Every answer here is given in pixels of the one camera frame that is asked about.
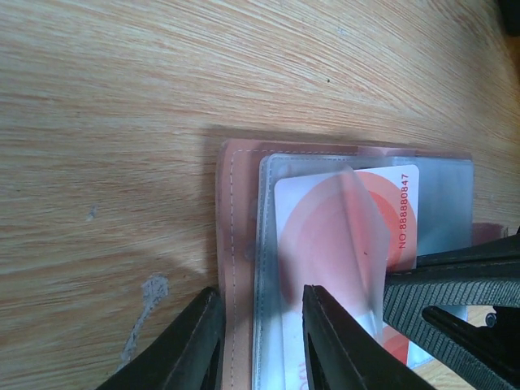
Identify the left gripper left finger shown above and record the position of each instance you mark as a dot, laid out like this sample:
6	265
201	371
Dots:
188	354

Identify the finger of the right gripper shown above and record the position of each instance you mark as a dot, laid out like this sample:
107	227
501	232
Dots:
459	305

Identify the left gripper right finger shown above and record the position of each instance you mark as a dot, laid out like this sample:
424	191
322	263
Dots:
340	354

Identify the red circle white card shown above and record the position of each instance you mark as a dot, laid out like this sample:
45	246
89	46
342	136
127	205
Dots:
343	231

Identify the pink card holder wallet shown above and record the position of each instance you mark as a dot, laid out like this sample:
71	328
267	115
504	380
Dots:
245	179

